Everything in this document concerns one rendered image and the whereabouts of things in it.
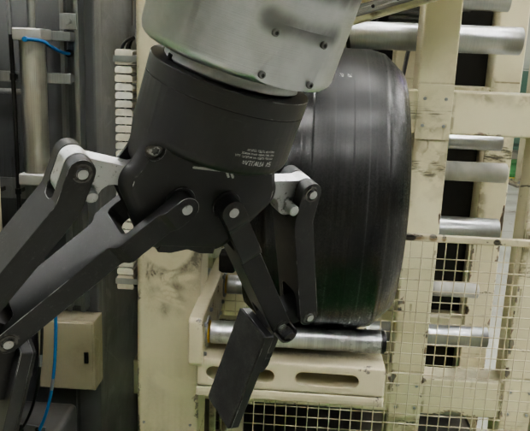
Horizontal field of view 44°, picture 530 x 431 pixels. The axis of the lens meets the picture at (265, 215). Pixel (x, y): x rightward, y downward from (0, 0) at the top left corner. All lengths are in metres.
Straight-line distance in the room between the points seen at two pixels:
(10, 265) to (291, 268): 0.16
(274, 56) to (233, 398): 0.22
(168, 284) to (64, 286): 1.04
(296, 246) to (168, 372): 1.08
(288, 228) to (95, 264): 0.11
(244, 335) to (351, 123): 0.74
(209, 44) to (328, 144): 0.83
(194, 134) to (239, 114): 0.02
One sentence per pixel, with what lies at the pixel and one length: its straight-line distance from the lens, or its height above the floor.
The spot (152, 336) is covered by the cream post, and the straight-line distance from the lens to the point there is 1.40.
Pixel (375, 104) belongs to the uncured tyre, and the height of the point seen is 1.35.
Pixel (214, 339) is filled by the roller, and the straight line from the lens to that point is 1.29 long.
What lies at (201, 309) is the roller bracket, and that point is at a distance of 1.28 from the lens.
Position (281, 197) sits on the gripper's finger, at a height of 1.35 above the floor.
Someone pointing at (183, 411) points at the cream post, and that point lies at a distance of 1.46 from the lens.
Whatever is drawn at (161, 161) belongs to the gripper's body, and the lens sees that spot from 0.30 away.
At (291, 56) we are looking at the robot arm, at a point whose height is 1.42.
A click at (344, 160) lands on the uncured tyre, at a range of 1.08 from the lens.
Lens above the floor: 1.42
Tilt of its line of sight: 13 degrees down
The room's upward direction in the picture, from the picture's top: 2 degrees clockwise
